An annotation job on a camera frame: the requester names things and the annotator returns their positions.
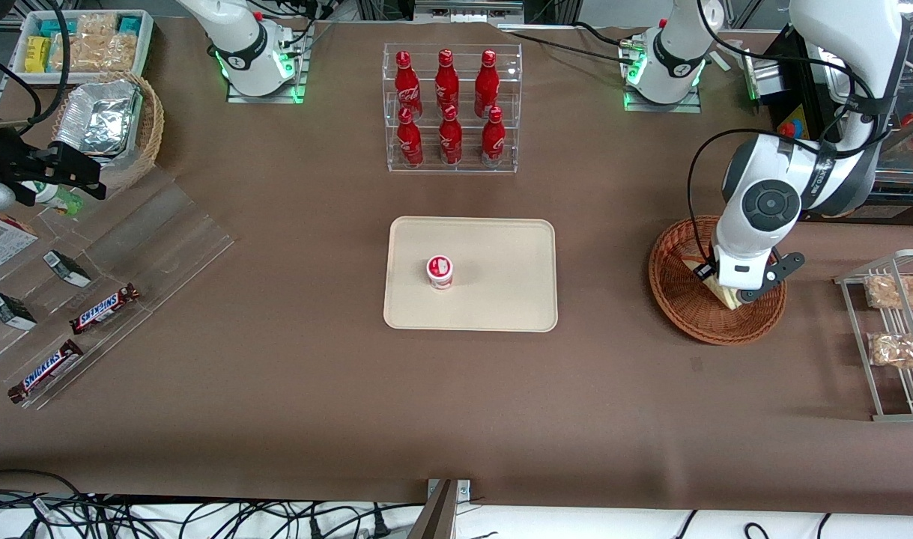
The white cup with red lid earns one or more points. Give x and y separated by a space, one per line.
440 271

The yellow snack pack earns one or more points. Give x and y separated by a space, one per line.
38 54

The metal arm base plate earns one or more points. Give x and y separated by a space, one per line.
265 97
662 107

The red cola bottle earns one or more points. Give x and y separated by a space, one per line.
447 82
493 142
407 86
450 141
487 84
410 142

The crumpled clear plastic bag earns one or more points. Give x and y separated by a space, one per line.
735 49

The triangle sandwich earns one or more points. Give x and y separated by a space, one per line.
726 296

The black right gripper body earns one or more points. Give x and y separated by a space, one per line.
1 156

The metal camera post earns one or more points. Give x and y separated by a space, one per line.
441 516

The clear bag of snacks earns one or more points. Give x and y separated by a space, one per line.
896 292
894 350

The beige plastic tray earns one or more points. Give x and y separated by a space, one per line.
501 277

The red machine knob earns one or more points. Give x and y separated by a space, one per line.
786 129

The brown table cover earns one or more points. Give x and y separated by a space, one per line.
314 419

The clear acrylic bottle rack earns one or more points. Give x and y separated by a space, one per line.
463 161

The clear cracker pack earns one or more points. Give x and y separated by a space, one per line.
96 25
96 54

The round brown wicker basket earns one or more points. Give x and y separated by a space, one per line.
681 307

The white plastic snack bin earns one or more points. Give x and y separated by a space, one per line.
145 45

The green white small bottle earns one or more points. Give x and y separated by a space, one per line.
59 201

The aluminium foil tray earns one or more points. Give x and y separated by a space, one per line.
100 116

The clear acrylic display stand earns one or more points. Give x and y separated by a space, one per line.
164 232

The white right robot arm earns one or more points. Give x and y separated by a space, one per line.
235 37

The tan wicker basket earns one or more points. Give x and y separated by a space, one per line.
150 127

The small black white box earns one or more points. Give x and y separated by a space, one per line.
10 311
67 268

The snickers chocolate bar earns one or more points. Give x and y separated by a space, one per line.
104 308
46 371

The teal snack pack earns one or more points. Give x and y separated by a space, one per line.
55 28
129 25

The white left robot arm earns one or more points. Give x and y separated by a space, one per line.
838 30

